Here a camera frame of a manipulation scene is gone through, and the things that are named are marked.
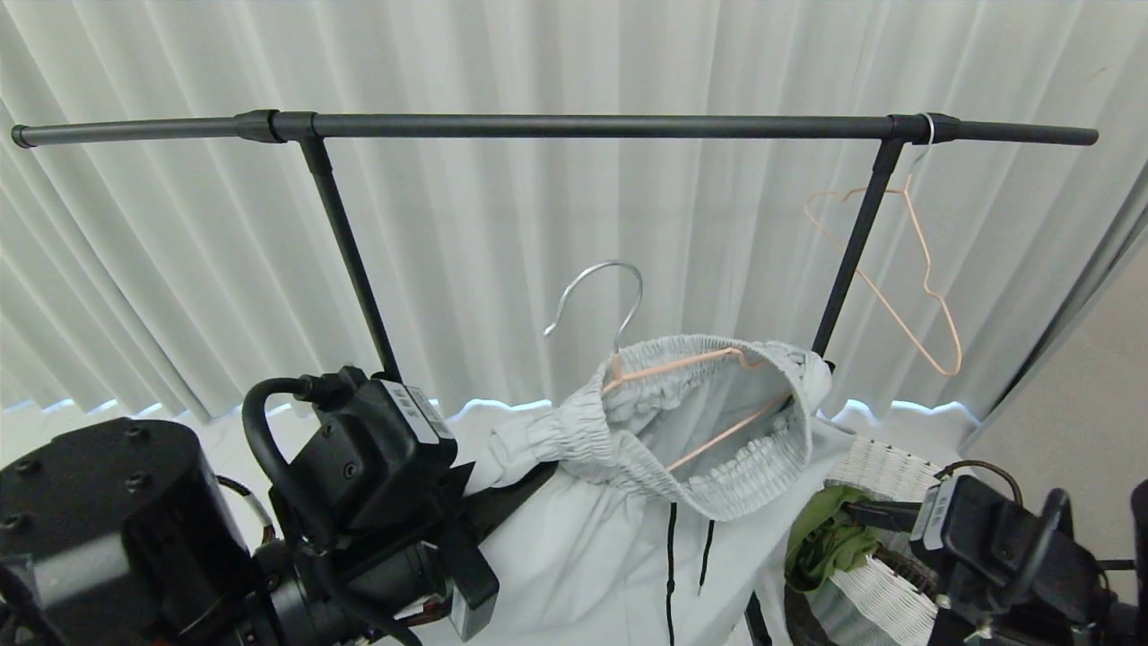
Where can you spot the pale grey shorts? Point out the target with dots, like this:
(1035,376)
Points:
(592,556)

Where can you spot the white curtain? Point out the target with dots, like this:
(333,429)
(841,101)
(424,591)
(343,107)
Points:
(538,54)

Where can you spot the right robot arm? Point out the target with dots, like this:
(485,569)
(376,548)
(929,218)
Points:
(1141,556)

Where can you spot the white laundry basket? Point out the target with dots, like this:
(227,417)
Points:
(883,597)

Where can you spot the black clothes rack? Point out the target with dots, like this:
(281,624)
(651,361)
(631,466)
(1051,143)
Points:
(583,126)

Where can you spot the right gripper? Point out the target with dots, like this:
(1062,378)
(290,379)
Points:
(951,632)

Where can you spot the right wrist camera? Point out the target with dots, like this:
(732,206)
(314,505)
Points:
(978,529)

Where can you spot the green shirt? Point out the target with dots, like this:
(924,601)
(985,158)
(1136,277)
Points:
(830,538)

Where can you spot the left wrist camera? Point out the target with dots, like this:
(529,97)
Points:
(377,440)

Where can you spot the pink clothes hanger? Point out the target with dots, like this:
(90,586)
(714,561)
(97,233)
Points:
(917,235)
(616,370)

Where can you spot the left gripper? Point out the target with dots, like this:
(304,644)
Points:
(395,579)

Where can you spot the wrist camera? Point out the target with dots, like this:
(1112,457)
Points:
(978,529)
(377,440)

